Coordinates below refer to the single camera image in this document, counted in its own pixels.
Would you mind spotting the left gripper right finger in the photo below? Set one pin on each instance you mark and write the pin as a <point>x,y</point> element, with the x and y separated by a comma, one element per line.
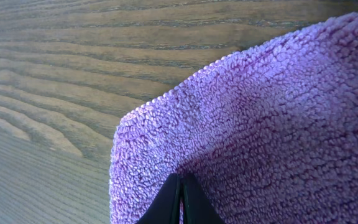
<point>197,208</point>

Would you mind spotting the purple microfiber cloth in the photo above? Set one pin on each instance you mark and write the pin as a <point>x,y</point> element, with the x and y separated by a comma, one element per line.
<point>271,133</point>

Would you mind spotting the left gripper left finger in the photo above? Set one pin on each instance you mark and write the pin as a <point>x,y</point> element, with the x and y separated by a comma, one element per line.
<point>165,208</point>

